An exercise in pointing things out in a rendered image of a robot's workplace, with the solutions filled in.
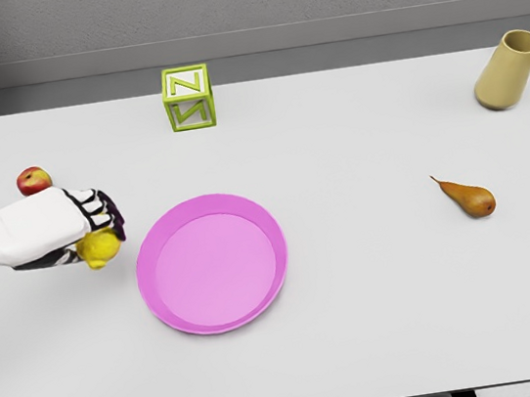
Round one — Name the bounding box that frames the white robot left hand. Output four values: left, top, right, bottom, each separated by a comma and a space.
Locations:
0, 177, 131, 276

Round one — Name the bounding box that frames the yellow lemon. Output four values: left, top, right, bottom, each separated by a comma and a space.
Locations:
73, 225, 125, 273

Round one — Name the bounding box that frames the pink round plate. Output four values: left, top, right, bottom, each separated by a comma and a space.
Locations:
126, 184, 299, 345

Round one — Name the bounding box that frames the red yellow apple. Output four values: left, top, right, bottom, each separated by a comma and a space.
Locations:
14, 163, 55, 199

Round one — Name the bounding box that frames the green letter block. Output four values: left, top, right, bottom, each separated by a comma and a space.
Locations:
157, 62, 219, 134

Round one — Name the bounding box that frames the brown pear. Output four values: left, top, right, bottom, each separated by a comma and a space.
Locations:
428, 166, 500, 225

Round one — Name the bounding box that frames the tan cup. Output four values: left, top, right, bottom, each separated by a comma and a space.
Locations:
465, 27, 530, 114

